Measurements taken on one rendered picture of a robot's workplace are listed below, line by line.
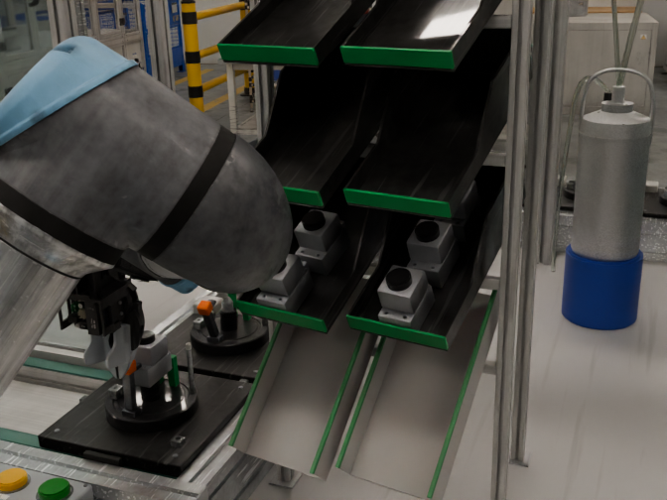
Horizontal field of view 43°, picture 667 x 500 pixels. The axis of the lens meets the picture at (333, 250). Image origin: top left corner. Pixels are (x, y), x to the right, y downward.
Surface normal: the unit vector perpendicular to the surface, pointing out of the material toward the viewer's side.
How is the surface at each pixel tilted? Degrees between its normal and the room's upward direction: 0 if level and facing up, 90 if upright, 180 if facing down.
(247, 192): 71
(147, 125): 60
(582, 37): 90
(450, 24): 25
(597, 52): 90
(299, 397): 45
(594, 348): 0
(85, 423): 0
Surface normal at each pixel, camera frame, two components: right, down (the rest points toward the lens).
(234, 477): 0.93, 0.10
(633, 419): -0.03, -0.94
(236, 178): 0.58, -0.25
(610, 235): -0.22, 0.34
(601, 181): -0.49, 0.31
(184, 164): 0.39, -0.08
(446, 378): -0.38, -0.44
